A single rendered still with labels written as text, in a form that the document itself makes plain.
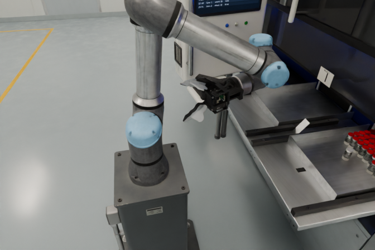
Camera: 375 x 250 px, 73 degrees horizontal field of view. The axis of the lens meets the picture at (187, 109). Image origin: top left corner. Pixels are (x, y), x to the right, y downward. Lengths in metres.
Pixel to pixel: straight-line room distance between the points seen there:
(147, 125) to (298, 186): 0.51
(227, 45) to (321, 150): 0.55
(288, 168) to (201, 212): 1.00
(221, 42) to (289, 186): 0.49
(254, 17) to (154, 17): 0.97
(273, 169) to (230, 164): 1.21
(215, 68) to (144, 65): 0.75
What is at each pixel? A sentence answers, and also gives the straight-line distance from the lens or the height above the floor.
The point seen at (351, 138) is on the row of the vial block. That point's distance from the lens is 1.09.
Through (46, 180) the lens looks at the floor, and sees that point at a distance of 2.23.
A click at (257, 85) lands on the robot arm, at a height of 1.10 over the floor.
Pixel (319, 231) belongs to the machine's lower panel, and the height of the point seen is 0.32.
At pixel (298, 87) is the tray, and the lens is 1.37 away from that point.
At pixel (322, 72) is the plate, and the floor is 1.03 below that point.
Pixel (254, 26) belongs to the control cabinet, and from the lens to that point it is 1.55.
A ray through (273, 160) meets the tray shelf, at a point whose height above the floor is 0.88.
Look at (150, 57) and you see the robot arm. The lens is 0.82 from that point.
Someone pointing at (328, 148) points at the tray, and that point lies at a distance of 1.06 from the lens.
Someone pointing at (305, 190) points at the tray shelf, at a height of 0.88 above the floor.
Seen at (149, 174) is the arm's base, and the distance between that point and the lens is 0.91.
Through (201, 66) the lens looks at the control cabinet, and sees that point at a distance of 1.47.
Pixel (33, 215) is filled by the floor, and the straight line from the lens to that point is 2.06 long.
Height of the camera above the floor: 1.53
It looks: 35 degrees down
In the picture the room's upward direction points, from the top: straight up
